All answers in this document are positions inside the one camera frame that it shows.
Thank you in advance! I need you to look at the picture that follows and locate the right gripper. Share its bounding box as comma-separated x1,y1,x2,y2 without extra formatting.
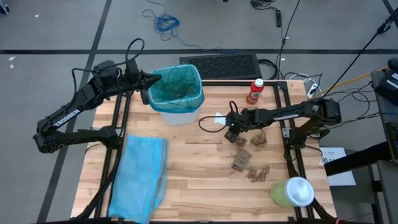
224,108,251,144

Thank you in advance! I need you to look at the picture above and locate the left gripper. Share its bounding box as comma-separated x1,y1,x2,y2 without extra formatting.
121,70,163,106

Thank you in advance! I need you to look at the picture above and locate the white paper scrap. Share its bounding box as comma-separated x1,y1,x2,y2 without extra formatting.
214,111,227,127

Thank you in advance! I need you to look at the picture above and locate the green drawstring trash bag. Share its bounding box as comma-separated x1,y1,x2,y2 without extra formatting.
147,63,206,114

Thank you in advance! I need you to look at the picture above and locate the white plastic trash bin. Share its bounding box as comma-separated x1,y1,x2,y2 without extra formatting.
148,63,206,127

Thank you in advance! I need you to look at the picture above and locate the red drink bottle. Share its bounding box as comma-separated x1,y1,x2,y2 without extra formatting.
246,77,265,105

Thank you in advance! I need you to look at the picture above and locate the light blue trash bag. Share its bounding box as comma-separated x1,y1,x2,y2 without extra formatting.
108,134,170,224

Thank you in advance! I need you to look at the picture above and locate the black perforated computer case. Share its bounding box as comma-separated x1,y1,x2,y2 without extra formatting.
179,52,262,81

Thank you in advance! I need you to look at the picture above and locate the green wipes canister white lid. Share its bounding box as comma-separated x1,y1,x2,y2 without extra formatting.
269,176,315,208

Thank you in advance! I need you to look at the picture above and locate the white power strip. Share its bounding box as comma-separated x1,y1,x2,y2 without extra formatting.
306,82,320,100

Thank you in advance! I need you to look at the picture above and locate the white printed paper sheet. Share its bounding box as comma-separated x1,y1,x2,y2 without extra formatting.
318,146,357,187

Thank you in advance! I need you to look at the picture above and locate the black bar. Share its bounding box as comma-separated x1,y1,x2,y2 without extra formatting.
324,141,392,177

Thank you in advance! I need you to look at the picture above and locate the black electronic device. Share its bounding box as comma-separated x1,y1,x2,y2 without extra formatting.
373,57,398,105

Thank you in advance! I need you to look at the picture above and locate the black stand pole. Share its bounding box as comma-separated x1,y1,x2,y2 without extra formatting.
323,6,398,97

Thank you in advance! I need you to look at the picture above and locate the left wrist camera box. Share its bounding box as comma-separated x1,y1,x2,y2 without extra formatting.
125,58,141,82

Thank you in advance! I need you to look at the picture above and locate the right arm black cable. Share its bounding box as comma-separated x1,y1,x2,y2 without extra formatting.
198,100,240,134

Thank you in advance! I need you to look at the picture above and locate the black aluminium table frame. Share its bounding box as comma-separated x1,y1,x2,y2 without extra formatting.
74,80,338,224

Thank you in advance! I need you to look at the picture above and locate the blue coiled cable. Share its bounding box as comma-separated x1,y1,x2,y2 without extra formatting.
142,0,231,54

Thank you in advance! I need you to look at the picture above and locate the black floor cable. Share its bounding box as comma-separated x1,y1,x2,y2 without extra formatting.
250,0,302,78

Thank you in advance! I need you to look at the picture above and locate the yellow floor cable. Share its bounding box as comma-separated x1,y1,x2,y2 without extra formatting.
312,66,389,99

